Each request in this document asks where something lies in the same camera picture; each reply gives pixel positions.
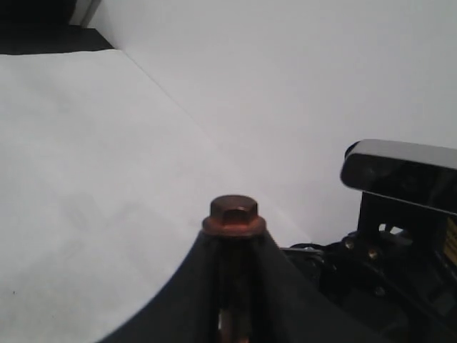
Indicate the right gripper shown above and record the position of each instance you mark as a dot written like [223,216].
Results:
[385,271]

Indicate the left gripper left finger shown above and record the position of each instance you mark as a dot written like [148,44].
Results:
[178,300]

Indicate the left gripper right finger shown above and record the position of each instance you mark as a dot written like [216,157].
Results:
[285,303]

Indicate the copper hex flange bolt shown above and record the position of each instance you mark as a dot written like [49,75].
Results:
[233,218]

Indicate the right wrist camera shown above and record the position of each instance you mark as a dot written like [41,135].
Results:
[400,171]

